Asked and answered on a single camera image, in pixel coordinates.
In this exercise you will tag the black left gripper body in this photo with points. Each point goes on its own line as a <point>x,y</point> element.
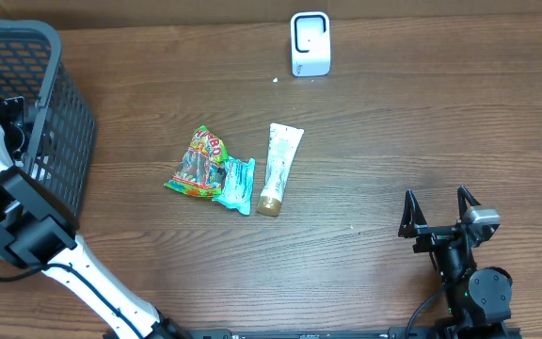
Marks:
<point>18,141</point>

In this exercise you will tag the grey plastic shopping basket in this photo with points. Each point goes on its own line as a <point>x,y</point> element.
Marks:
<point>64,132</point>

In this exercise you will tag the white barcode scanner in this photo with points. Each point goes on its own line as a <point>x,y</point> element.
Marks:
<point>310,44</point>

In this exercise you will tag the white tube with gold cap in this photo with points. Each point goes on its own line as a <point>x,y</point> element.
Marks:
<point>282,147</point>

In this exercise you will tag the teal tissue packet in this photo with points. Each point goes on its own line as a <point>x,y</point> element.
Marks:
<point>238,185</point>

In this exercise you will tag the colourful Haribo candy bag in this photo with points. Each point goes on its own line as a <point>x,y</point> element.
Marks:
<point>201,172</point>

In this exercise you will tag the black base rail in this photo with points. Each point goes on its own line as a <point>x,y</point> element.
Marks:
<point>391,333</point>

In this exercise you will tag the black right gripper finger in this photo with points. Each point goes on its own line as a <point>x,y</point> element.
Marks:
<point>466,204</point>
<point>413,219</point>

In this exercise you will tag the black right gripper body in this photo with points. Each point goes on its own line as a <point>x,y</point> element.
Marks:
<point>432,235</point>

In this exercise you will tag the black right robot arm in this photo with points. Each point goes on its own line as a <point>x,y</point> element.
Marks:
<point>478,299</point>

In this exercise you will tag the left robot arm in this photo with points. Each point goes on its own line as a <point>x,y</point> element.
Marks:
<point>39,234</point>

